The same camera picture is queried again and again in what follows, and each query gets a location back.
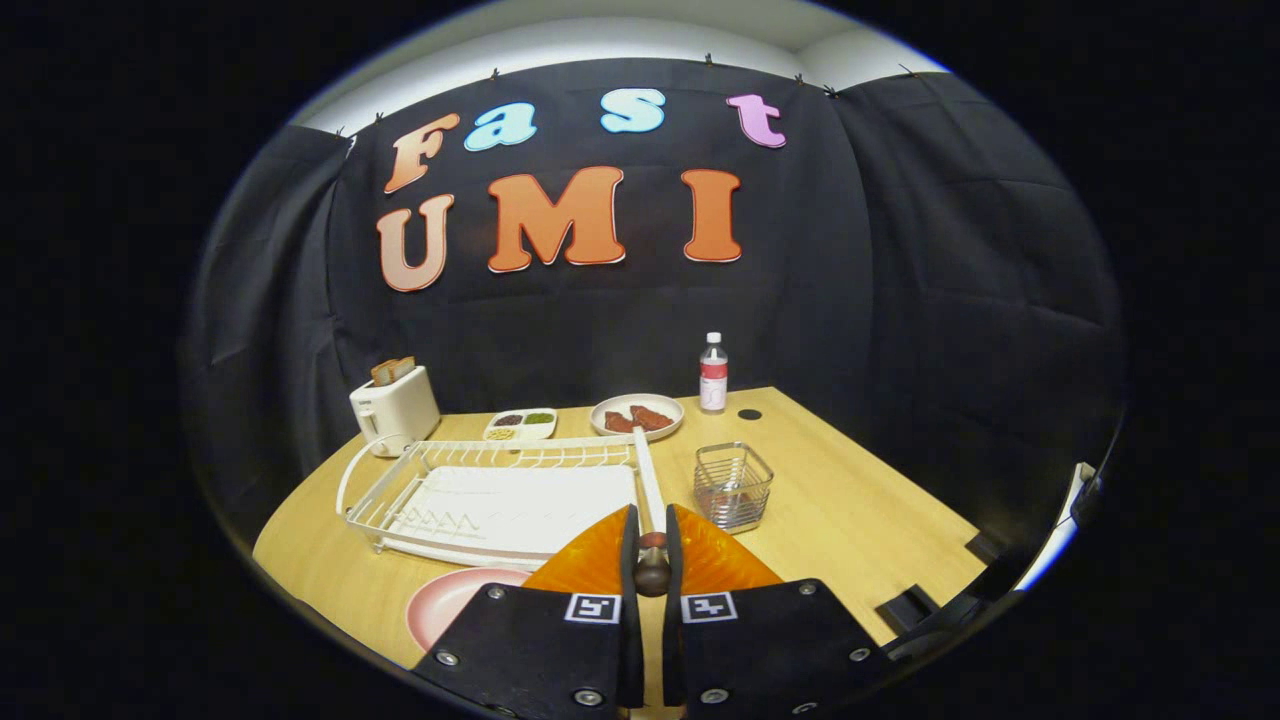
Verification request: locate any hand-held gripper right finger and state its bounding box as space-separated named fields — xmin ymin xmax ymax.
xmin=660 ymin=503 xmax=891 ymax=720

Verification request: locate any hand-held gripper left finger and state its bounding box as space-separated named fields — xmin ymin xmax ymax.
xmin=412 ymin=503 xmax=646 ymax=720

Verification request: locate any small spoon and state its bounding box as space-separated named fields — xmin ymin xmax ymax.
xmin=636 ymin=532 xmax=673 ymax=599

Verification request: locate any metal wire basket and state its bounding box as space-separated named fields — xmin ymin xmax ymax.
xmin=693 ymin=442 xmax=775 ymax=535

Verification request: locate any white wire dish rack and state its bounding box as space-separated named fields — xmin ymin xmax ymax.
xmin=337 ymin=428 xmax=669 ymax=573

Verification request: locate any pink plate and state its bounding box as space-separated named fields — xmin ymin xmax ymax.
xmin=405 ymin=567 xmax=533 ymax=653

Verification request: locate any white divided snack dish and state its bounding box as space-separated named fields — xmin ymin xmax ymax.
xmin=483 ymin=407 xmax=558 ymax=443

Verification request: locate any white plate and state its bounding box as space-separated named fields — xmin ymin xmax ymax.
xmin=589 ymin=393 xmax=686 ymax=442

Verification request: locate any clear water bottle red label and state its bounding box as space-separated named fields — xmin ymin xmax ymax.
xmin=699 ymin=332 xmax=729 ymax=414

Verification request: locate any white toaster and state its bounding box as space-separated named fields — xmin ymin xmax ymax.
xmin=349 ymin=365 xmax=442 ymax=458

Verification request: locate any black backdrop cloth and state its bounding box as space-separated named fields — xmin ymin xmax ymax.
xmin=185 ymin=58 xmax=1126 ymax=601

